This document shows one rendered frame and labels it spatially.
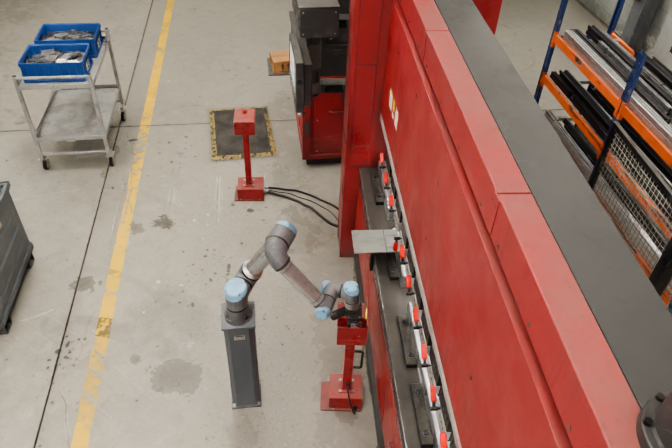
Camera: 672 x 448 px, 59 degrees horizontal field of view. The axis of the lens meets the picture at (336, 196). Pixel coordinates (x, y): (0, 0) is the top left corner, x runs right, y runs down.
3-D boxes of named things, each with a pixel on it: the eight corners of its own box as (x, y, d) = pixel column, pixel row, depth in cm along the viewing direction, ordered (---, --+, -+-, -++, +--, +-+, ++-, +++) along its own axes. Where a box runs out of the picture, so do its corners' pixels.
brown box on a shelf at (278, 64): (266, 59, 505) (266, 45, 497) (297, 58, 508) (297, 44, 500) (268, 76, 482) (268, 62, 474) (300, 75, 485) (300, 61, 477)
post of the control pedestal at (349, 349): (342, 381, 366) (346, 326, 331) (350, 382, 366) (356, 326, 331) (341, 389, 361) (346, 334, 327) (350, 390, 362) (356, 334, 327)
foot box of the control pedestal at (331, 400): (321, 381, 379) (321, 371, 371) (360, 383, 379) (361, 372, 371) (320, 410, 363) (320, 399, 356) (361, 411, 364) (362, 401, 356)
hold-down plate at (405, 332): (396, 318, 310) (397, 314, 308) (406, 318, 310) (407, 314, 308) (405, 368, 287) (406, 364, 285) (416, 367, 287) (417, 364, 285)
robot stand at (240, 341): (231, 409, 362) (220, 329, 312) (231, 383, 375) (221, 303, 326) (261, 406, 364) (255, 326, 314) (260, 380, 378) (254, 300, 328)
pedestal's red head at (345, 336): (336, 315, 337) (338, 294, 325) (365, 316, 337) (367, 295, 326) (336, 345, 321) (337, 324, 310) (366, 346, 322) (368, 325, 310)
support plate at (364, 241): (351, 231, 343) (351, 230, 342) (396, 230, 345) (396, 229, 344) (354, 253, 329) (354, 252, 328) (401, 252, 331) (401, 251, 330)
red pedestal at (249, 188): (236, 186, 527) (228, 105, 474) (264, 186, 528) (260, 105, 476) (234, 201, 511) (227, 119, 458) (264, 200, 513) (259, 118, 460)
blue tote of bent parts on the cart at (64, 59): (34, 63, 514) (28, 44, 503) (94, 62, 521) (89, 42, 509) (23, 84, 487) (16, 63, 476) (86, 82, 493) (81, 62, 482)
